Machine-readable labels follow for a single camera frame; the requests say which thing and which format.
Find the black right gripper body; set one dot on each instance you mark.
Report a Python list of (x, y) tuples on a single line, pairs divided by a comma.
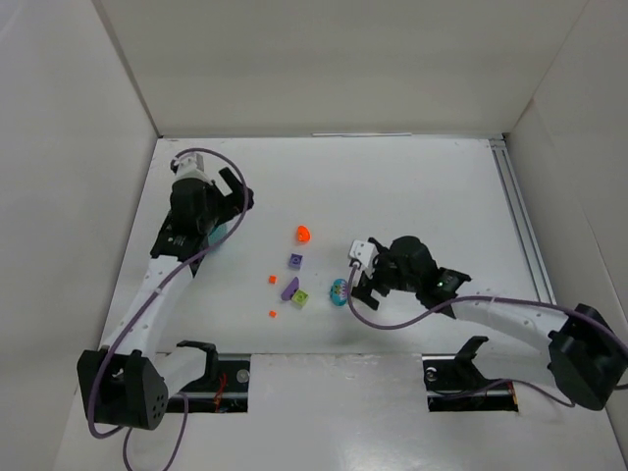
[(372, 281)]

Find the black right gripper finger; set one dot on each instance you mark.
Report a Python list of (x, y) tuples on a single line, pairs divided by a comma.
[(381, 249), (363, 292)]

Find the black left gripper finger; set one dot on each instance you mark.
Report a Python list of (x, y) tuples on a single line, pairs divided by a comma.
[(236, 203), (232, 181)]

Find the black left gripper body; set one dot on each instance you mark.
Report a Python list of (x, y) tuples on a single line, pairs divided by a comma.
[(228, 197)]

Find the teal printed oval lego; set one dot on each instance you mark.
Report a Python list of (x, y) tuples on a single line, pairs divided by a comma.
[(338, 292)]

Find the purple square lego brick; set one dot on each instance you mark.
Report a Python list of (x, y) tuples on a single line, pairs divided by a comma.
[(295, 261)]

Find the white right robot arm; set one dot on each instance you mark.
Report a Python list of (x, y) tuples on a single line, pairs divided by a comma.
[(586, 360)]

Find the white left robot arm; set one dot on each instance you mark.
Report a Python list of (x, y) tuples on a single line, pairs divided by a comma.
[(123, 383)]

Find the teal round divided container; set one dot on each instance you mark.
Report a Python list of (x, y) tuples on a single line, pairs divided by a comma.
[(215, 239)]

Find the lime green square lego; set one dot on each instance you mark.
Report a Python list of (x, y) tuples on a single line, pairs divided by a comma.
[(300, 298)]

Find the orange dome lego piece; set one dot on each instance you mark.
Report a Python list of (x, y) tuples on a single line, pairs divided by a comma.
[(302, 234)]

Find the purple curved lego piece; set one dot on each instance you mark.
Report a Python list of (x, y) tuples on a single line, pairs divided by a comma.
[(291, 289)]

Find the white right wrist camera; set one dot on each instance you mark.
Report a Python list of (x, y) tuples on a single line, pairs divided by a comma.
[(361, 255)]

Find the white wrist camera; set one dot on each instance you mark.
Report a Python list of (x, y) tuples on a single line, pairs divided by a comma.
[(189, 166), (361, 255)]

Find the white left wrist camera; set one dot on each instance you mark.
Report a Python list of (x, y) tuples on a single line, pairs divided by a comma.
[(189, 166)]

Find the aluminium rail right side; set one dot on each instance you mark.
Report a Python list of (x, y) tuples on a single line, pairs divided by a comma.
[(525, 230)]

